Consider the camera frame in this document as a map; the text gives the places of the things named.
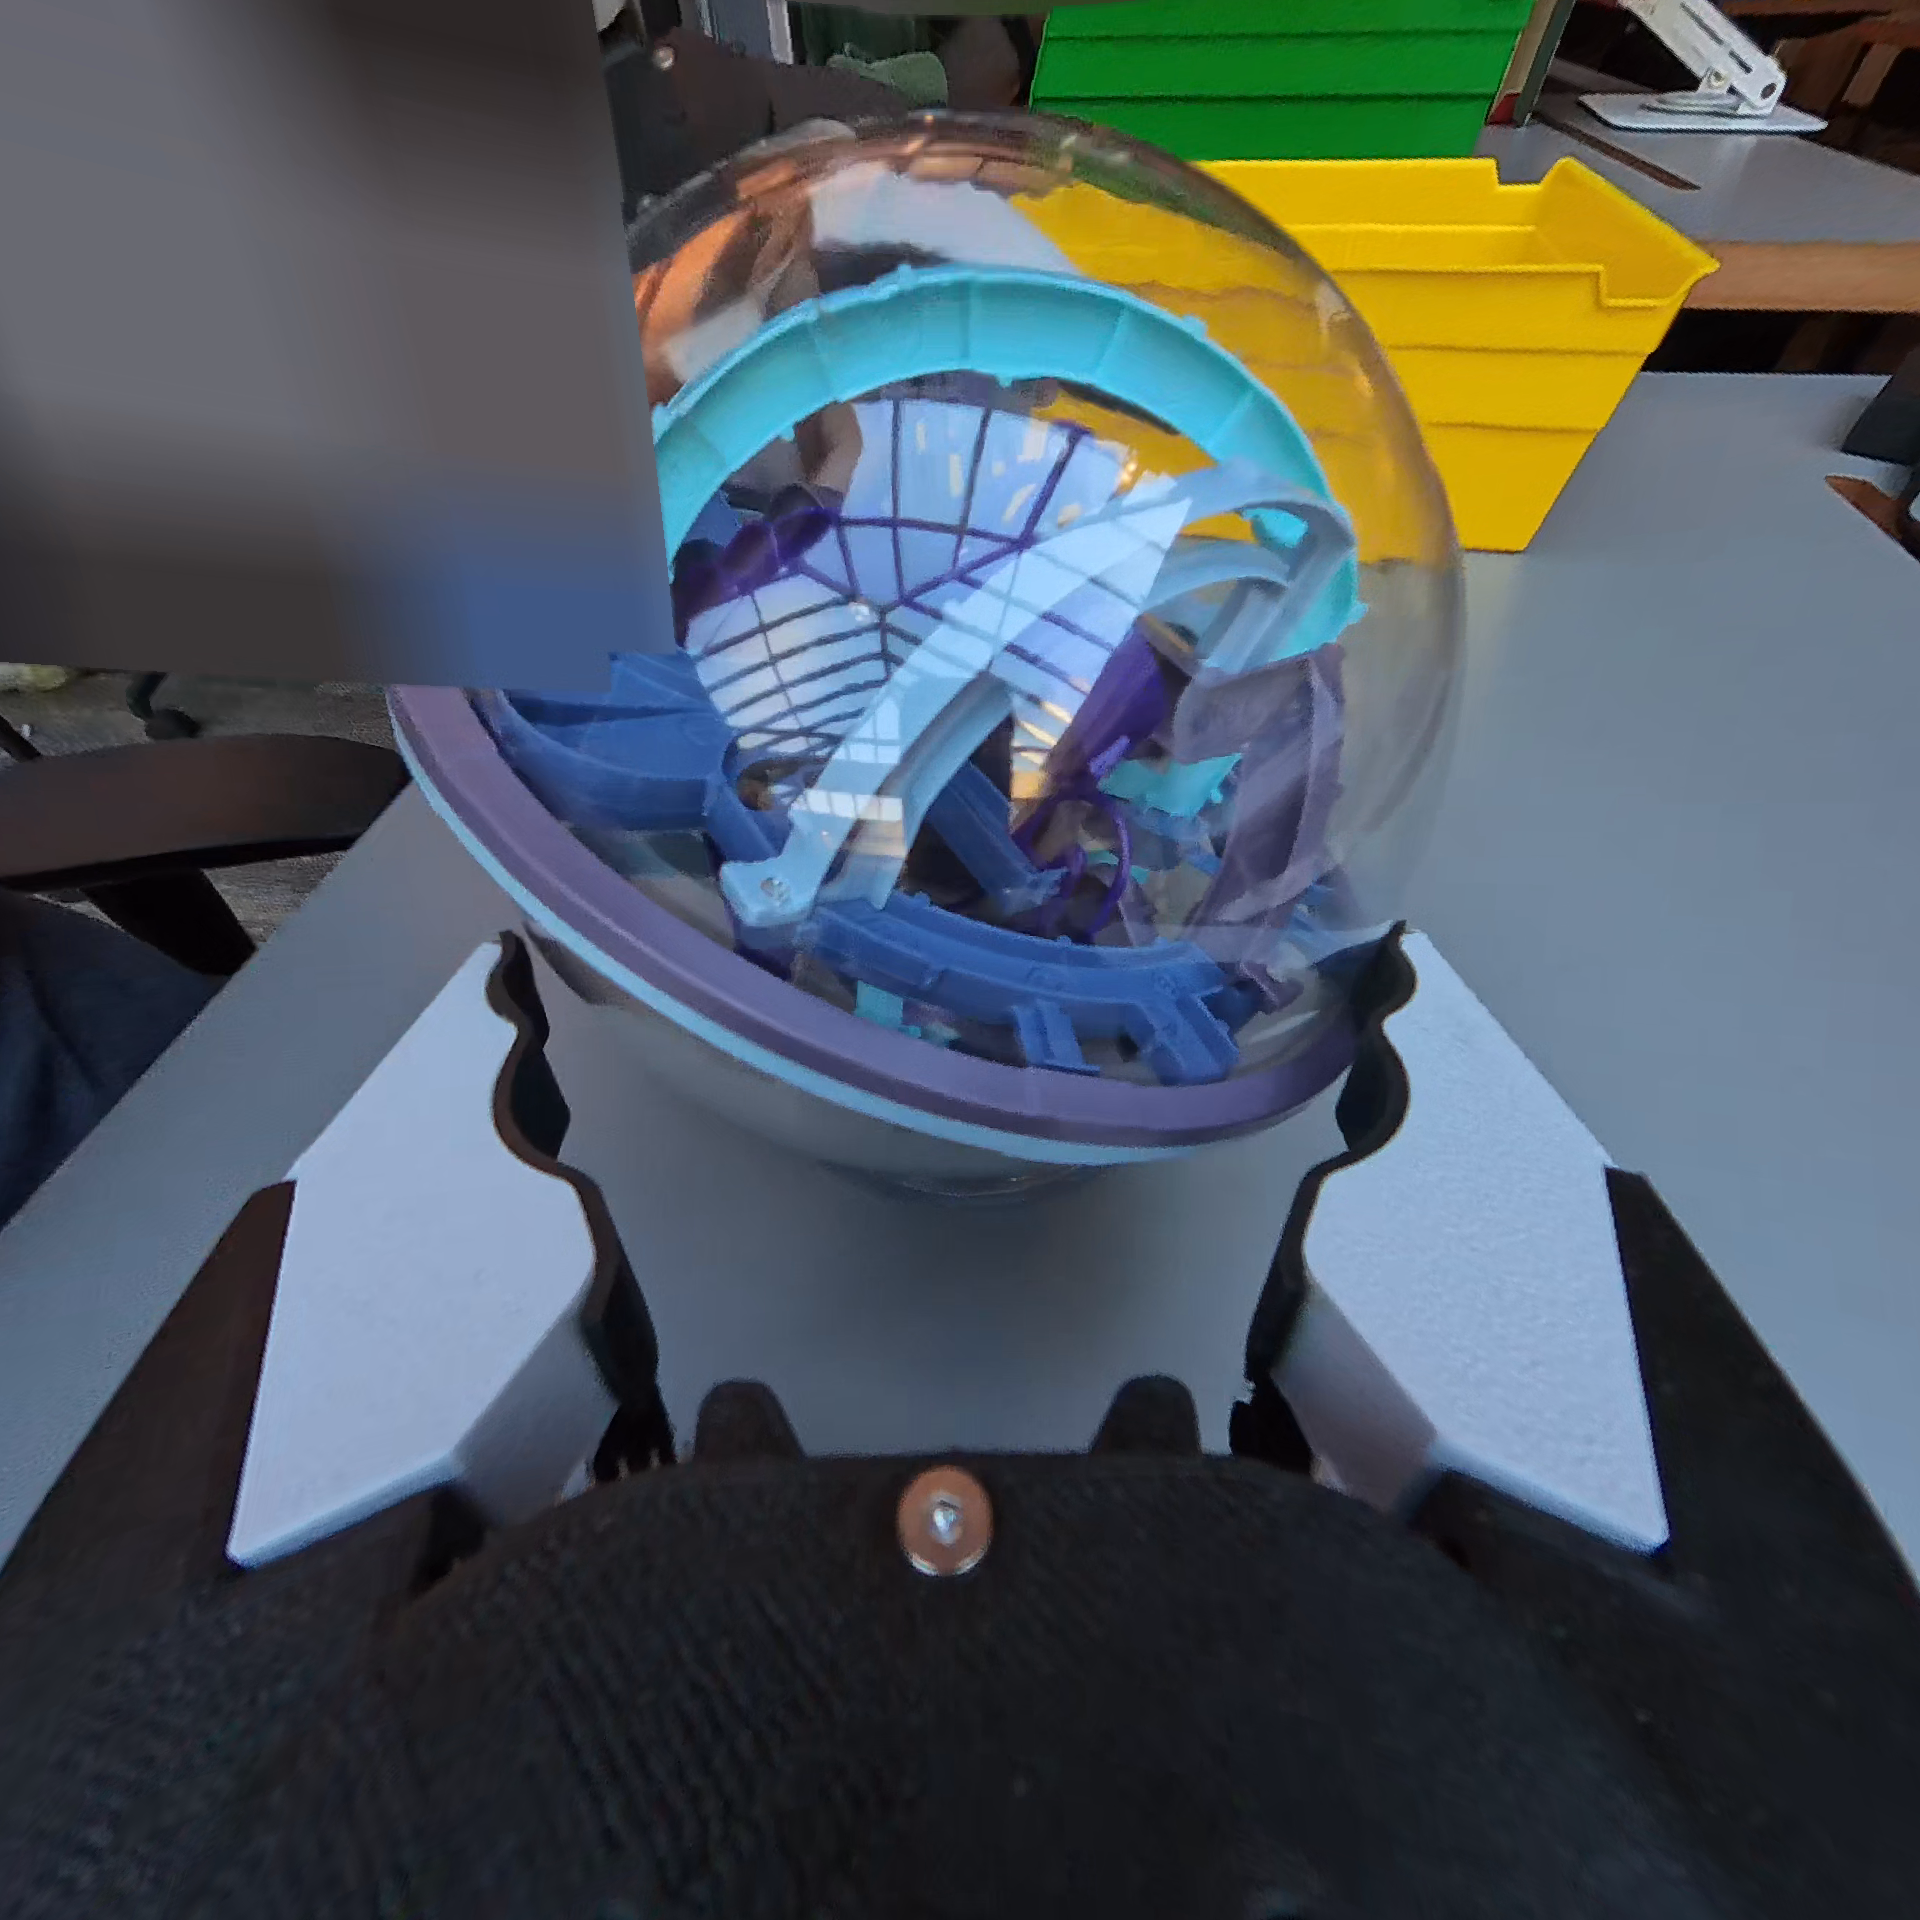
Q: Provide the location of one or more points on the black chair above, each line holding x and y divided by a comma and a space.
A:
182, 810

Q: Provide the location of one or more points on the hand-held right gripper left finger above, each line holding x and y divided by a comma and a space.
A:
430, 1290

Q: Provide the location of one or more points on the green plastic bin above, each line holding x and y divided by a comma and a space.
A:
1274, 75

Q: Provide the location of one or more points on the clear plastic ball stand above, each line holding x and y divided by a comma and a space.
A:
974, 1184

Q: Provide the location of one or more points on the person's dark blue shirt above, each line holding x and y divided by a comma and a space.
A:
75, 1037

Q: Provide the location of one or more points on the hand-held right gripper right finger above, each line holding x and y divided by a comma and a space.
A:
1477, 1290

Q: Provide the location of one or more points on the grey table with wooden edge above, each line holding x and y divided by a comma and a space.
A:
1754, 194

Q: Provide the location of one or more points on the yellow plastic bin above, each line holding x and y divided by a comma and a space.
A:
1499, 314

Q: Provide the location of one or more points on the white folding stand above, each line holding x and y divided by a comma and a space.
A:
1708, 75

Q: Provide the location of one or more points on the dark green box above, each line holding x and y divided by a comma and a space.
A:
1528, 60

